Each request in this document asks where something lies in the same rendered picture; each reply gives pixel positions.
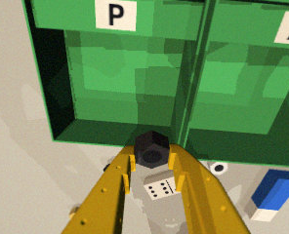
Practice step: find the green rack of bins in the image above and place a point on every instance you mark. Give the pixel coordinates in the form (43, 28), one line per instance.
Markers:
(120, 68)

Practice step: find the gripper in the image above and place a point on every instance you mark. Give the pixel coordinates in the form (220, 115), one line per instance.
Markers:
(207, 206)

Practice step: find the yellow hex nut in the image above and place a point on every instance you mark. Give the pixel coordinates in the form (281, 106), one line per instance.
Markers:
(73, 211)

